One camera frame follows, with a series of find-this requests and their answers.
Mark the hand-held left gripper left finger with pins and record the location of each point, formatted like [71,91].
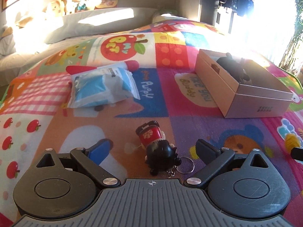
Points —
[100,150]

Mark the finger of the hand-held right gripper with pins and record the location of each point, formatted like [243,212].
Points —
[297,153]

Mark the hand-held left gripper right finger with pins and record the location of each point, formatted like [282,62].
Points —
[206,151]

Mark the brown cardboard box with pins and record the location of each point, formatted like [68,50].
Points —
[239,99]

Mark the colourful printed blanket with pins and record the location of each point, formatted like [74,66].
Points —
[165,104]

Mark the blue plastic packet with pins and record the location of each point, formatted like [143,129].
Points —
[99,87]

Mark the black toy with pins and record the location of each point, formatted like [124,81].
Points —
[233,67]

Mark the red and white tube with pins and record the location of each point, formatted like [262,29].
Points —
[131,65]

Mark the grey bed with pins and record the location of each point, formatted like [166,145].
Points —
[35,54]

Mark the palm plant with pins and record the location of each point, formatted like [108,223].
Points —
[292,28]

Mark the grey long cushion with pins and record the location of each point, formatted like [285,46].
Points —
[94,23]

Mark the pale pillow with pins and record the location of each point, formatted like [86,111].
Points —
[165,16]

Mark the white pillow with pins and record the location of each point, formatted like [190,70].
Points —
[7,40]

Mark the large tan plush toy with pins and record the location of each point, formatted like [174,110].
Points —
[55,8]

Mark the brown plush toy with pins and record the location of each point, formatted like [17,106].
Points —
[70,3]

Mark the red printed card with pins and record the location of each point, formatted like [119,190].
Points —
[107,0]

